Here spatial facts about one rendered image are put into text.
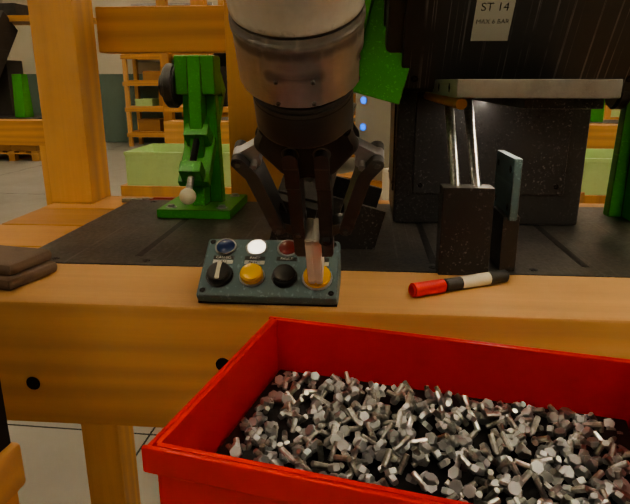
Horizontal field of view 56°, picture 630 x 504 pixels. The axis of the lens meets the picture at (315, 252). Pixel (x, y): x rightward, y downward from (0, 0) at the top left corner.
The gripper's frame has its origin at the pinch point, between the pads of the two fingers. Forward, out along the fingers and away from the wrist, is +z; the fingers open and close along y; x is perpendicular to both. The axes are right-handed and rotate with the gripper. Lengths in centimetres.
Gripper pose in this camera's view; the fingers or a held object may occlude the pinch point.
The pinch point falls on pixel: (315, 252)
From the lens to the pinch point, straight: 58.6
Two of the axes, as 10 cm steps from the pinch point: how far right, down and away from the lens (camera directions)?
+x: 0.7, -7.8, 6.2
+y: 10.0, 0.2, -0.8
